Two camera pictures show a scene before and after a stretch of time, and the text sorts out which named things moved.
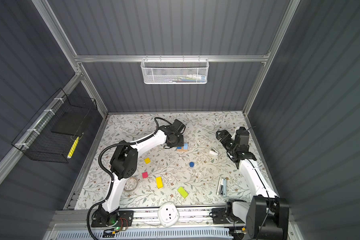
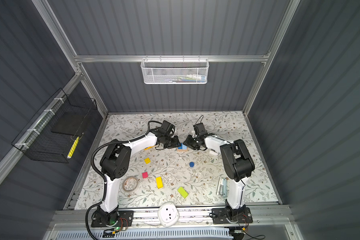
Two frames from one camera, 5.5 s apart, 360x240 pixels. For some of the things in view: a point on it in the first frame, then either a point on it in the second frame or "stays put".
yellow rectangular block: (159, 182) stays put
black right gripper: (224, 141) to (188, 143)
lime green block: (183, 192) stays put
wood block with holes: (182, 149) stays put
